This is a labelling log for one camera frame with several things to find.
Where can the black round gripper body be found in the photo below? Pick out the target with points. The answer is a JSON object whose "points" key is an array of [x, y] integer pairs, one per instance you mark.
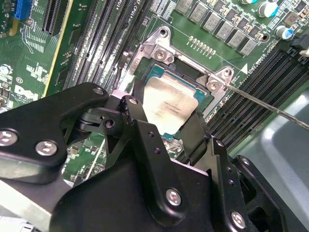
{"points": [[108, 200]]}

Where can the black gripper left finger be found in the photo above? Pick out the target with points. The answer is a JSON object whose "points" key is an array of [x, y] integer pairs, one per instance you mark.
{"points": [[36, 116]]}

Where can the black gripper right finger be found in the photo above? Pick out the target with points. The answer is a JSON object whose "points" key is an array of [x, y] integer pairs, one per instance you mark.
{"points": [[224, 205]]}

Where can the metal socket cover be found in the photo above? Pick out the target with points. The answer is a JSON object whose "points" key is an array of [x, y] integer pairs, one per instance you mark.
{"points": [[125, 82]]}

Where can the silver CPU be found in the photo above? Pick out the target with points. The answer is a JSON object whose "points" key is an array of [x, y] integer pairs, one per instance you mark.
{"points": [[169, 104]]}

